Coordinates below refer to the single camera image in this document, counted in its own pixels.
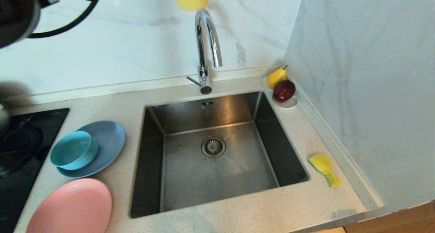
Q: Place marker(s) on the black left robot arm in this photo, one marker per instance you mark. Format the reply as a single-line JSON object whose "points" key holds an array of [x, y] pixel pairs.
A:
{"points": [[17, 15]]}

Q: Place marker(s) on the stainless steel sink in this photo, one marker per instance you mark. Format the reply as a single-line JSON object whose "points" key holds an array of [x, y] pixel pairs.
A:
{"points": [[190, 178]]}

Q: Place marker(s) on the yellow green sponge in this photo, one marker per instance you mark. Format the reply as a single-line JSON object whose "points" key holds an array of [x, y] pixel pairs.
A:
{"points": [[323, 163]]}

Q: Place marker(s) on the round metal drain strainer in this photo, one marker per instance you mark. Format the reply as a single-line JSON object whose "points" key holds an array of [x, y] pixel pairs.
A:
{"points": [[213, 147]]}

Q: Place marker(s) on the yellow pear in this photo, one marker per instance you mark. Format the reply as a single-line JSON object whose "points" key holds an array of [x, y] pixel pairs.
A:
{"points": [[276, 77]]}

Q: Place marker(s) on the dark red apple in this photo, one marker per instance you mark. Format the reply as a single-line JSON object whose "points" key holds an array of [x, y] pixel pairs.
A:
{"points": [[284, 90]]}

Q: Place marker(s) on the small white dish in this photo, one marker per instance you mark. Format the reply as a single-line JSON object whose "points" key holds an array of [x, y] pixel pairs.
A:
{"points": [[289, 105]]}

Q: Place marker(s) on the chrome gooseneck faucet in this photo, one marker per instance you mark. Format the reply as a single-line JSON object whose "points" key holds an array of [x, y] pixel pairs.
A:
{"points": [[204, 32]]}

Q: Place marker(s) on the blue-grey plate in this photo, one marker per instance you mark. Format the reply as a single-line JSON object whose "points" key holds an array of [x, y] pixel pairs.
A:
{"points": [[110, 141]]}

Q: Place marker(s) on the teal bowl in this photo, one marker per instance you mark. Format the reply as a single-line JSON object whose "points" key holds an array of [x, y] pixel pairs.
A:
{"points": [[73, 149]]}

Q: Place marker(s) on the pink plate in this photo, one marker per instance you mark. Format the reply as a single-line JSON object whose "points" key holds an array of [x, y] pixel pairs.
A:
{"points": [[71, 209]]}

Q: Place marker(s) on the black glass cooktop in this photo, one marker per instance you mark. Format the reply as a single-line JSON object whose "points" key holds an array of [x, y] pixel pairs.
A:
{"points": [[20, 151]]}

